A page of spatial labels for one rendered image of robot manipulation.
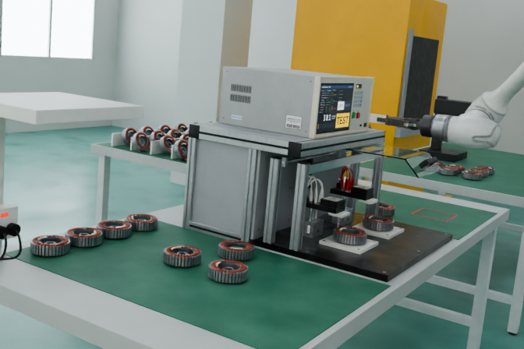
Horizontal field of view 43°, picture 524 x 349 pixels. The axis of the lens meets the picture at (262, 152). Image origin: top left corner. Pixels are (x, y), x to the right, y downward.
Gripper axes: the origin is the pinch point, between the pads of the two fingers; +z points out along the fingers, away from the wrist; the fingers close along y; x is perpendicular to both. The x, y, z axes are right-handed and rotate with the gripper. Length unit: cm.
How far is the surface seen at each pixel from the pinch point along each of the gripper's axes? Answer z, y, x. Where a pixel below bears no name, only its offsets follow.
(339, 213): 1.0, -21.5, -31.0
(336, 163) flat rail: 6.3, -17.1, -15.3
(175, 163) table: 133, 52, -44
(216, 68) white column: 276, 276, -2
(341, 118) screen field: 9.7, -9.3, -0.8
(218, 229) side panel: 35, -42, -40
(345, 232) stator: -0.5, -18.8, -37.9
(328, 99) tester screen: 9.7, -21.1, 6.2
